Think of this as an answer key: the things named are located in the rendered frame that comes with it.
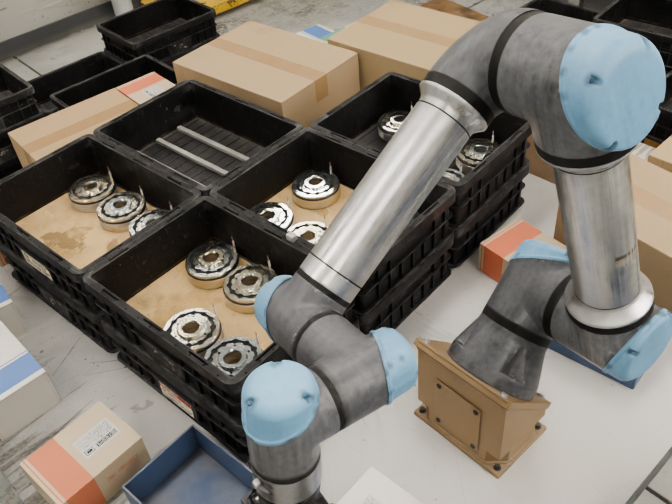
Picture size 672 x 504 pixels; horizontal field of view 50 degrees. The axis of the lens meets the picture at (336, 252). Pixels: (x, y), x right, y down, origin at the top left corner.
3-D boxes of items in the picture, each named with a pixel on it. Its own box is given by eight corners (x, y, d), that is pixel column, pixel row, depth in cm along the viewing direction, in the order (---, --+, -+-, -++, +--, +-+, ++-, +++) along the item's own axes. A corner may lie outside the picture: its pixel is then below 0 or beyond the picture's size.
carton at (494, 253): (575, 281, 150) (580, 254, 145) (536, 309, 145) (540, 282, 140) (516, 244, 160) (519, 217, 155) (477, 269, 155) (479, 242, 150)
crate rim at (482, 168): (537, 128, 156) (538, 119, 155) (459, 198, 141) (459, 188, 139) (390, 79, 177) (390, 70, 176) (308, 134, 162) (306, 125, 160)
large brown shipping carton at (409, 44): (507, 95, 207) (513, 29, 194) (449, 145, 191) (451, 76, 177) (393, 61, 228) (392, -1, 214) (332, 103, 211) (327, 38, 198)
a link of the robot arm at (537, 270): (511, 310, 123) (551, 240, 121) (574, 350, 114) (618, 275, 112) (471, 296, 115) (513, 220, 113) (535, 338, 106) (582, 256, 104)
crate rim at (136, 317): (360, 285, 125) (360, 275, 123) (234, 398, 109) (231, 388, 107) (207, 202, 146) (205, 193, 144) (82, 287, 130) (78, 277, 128)
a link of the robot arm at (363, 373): (361, 296, 83) (278, 336, 78) (424, 345, 75) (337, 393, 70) (365, 348, 87) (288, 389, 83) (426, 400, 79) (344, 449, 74)
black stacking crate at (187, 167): (311, 170, 168) (305, 128, 160) (216, 237, 152) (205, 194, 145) (199, 119, 189) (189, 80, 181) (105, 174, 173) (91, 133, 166)
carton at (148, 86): (190, 114, 198) (184, 90, 193) (152, 132, 192) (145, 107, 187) (159, 95, 207) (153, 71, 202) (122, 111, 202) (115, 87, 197)
